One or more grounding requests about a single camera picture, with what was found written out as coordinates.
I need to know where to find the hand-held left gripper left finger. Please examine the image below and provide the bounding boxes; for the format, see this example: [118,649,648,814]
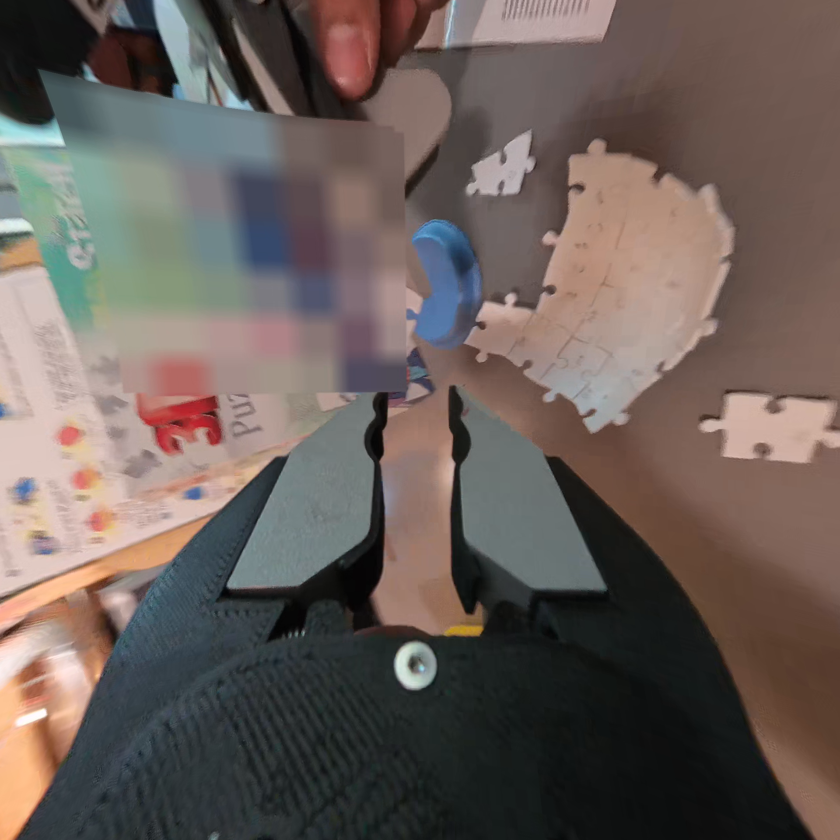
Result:
[225,392,388,611]

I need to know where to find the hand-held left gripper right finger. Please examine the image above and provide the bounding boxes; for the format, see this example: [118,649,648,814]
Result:
[449,386,609,616]

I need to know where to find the single white puzzle piece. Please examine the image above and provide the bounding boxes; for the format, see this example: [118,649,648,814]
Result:
[465,130,538,198]

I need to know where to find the joined white puzzle pieces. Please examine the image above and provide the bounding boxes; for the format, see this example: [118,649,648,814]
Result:
[697,390,840,465]

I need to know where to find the assembled curved puzzle section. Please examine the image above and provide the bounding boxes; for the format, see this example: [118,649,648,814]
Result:
[467,138,736,434]

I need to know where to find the cartoon printed puzzle box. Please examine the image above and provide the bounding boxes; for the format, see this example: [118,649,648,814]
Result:
[13,141,437,500]

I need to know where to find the blue round ball stand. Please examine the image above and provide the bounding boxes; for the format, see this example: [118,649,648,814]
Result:
[408,220,483,350]

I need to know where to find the person's right hand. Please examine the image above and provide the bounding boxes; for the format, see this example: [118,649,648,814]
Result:
[308,0,454,102]

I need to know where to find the white folded leaflet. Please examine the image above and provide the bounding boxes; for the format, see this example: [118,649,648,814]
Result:
[415,0,618,50]

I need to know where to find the wooden display board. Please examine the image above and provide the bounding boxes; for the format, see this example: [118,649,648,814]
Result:
[0,223,224,631]

